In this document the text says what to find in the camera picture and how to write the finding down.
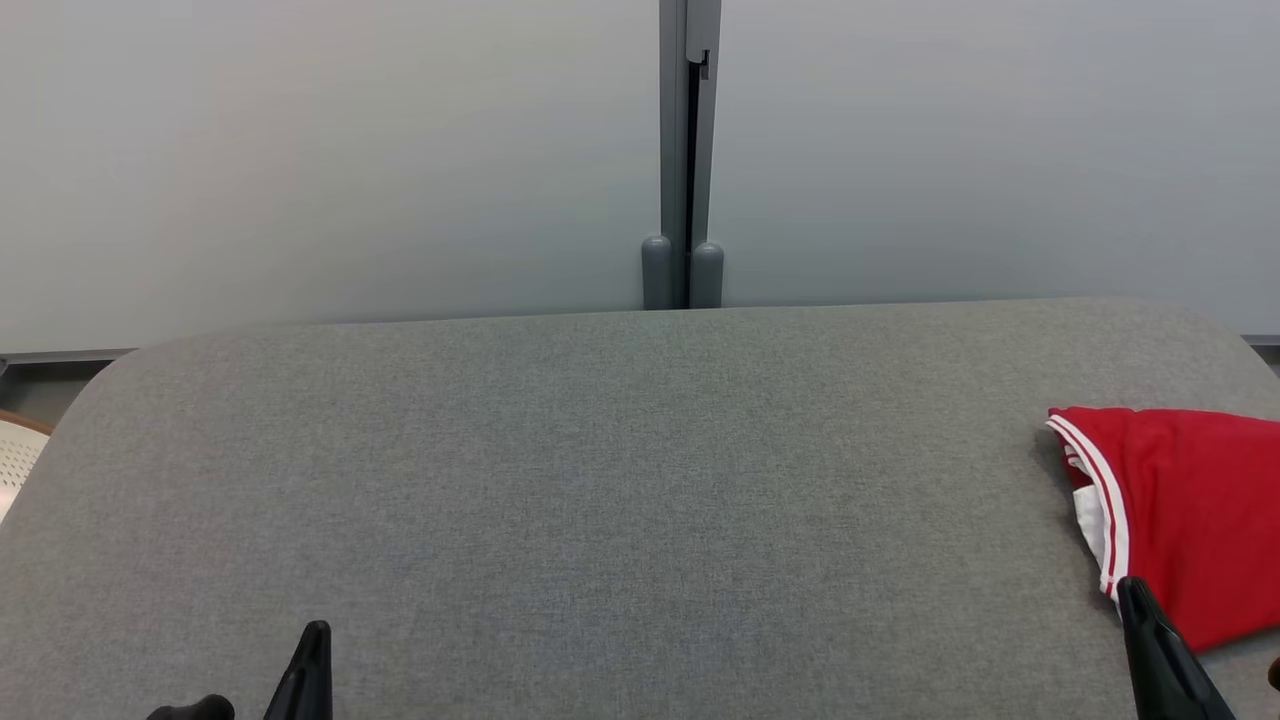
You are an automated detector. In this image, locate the white perforated laundry basket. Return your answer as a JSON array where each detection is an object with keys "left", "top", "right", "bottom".
[{"left": 0, "top": 409, "right": 54, "bottom": 523}]

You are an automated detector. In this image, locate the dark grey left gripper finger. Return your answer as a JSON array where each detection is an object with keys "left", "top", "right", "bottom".
[{"left": 263, "top": 620, "right": 334, "bottom": 720}]

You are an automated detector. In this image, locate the grey partition post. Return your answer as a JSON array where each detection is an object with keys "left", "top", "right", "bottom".
[{"left": 640, "top": 0, "right": 725, "bottom": 312}]

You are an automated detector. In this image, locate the red shorts white side stripe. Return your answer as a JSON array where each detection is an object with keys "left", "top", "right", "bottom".
[{"left": 1046, "top": 405, "right": 1280, "bottom": 654}]

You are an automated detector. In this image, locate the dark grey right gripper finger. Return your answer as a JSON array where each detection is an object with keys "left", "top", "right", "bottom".
[{"left": 1117, "top": 577, "right": 1237, "bottom": 720}]

